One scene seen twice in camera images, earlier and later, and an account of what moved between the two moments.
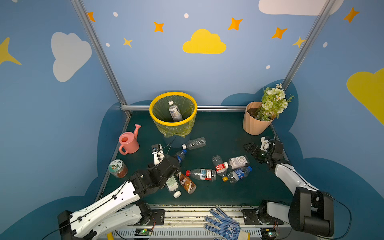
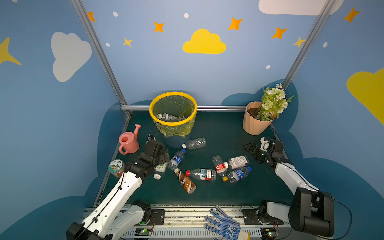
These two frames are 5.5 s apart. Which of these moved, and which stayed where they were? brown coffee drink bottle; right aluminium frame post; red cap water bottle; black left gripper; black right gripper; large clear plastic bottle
Moved: black left gripper; large clear plastic bottle
Stayed: brown coffee drink bottle; black right gripper; right aluminium frame post; red cap water bottle
